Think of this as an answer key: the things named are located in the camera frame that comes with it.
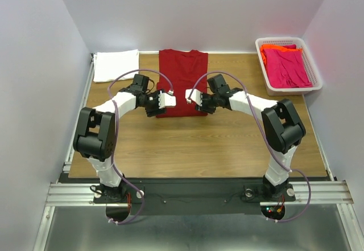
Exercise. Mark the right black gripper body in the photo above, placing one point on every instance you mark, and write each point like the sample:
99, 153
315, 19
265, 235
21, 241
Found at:
209, 103

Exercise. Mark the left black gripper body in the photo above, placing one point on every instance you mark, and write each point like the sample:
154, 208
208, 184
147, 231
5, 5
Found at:
151, 104

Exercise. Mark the dark red t shirt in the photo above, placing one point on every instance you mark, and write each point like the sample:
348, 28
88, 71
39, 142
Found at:
183, 69

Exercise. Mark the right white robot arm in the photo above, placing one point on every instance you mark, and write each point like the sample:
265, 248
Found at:
278, 122

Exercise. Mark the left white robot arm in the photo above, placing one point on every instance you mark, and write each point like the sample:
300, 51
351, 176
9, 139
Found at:
97, 128

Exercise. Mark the folded white t shirt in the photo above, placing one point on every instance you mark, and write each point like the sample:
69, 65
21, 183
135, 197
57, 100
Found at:
110, 65

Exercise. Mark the orange t shirt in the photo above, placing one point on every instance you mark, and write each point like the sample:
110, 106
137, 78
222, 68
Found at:
286, 48

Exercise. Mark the pink t shirt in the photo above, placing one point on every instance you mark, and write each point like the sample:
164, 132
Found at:
286, 70

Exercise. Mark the white plastic basket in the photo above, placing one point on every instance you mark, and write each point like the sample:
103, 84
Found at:
309, 65

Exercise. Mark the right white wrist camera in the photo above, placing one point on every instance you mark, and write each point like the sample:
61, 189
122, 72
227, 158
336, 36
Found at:
193, 96

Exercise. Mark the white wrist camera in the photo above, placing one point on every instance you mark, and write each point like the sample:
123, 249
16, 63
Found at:
193, 96
166, 99

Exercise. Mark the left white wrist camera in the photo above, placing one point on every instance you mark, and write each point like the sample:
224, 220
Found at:
166, 99

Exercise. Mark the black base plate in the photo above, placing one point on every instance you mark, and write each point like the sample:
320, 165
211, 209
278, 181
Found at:
194, 196

